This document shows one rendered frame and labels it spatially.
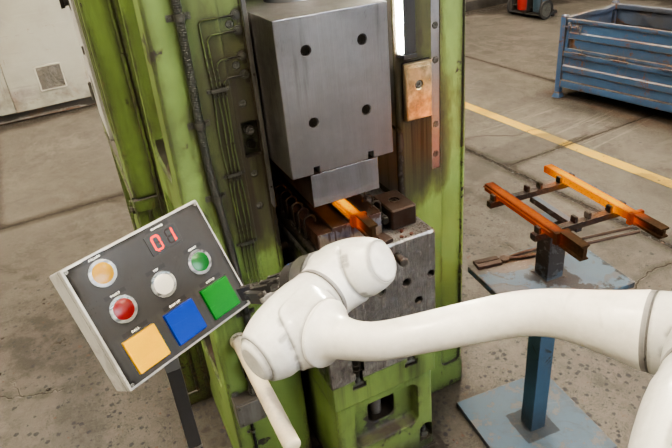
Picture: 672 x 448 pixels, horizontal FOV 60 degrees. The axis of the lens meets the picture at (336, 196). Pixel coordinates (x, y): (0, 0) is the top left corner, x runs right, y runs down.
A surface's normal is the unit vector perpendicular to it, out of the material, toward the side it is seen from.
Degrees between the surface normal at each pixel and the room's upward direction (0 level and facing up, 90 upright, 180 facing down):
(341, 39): 90
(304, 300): 3
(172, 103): 90
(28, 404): 0
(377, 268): 58
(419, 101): 90
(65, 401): 0
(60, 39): 90
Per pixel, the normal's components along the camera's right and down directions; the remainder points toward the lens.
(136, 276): 0.63, -0.24
